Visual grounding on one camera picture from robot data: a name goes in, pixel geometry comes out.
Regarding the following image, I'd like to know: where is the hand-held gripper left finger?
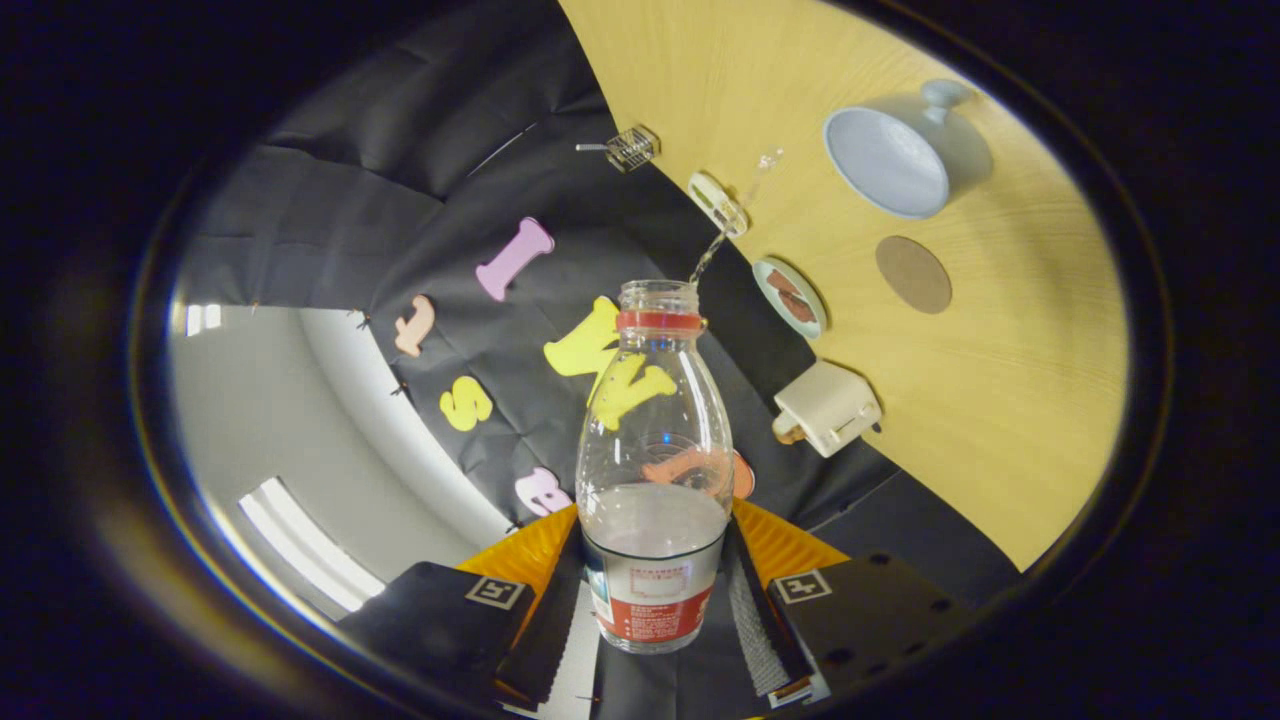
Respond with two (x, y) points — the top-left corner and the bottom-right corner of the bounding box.
(335, 503), (591, 711)

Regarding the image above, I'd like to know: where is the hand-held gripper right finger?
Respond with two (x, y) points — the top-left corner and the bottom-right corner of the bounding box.
(720, 497), (976, 709)

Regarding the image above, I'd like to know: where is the clear juice bottle red label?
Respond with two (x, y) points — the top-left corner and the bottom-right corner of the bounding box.
(575, 279), (736, 655)

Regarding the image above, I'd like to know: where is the round brown coaster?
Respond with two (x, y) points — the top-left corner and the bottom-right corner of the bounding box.
(875, 235), (953, 315)

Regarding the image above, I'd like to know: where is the white cup with handle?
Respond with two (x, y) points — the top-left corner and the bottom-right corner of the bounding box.
(822, 79), (994, 221)

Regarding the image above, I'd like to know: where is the white toaster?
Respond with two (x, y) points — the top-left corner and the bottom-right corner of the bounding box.
(772, 360), (883, 459)

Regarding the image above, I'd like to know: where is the long ceiling light panel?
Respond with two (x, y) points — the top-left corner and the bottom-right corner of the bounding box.
(237, 477), (386, 613)

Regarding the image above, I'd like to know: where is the pale green plate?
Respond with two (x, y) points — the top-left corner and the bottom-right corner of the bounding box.
(752, 257), (829, 341)

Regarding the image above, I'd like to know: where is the wooden table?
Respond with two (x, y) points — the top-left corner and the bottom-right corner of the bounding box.
(557, 0), (1131, 573)

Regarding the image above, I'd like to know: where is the small white snack dish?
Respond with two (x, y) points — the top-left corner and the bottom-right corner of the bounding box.
(687, 171), (749, 239)

